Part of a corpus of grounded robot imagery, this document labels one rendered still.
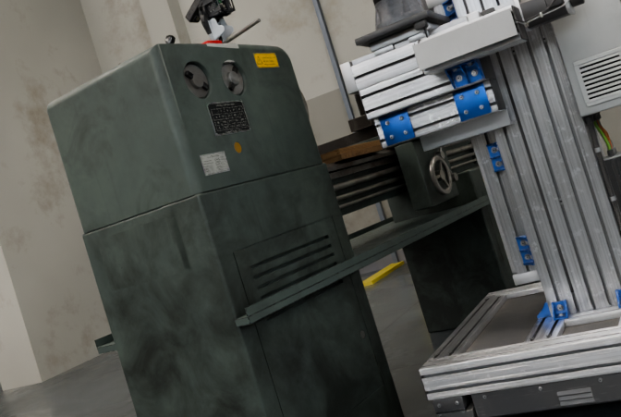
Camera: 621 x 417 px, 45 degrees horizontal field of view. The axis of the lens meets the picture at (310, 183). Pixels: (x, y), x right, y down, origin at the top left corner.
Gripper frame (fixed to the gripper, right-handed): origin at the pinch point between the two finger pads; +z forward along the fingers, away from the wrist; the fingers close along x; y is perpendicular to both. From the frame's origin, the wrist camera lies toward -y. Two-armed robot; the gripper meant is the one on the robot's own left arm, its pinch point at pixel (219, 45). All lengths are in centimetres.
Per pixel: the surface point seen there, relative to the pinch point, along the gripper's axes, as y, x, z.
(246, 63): 13.9, -8.3, 10.6
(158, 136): 7, -43, 27
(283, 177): 13.7, -7.5, 45.1
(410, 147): 12, 78, 46
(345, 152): 6, 42, 41
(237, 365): 10, -43, 88
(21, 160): -409, 209, -52
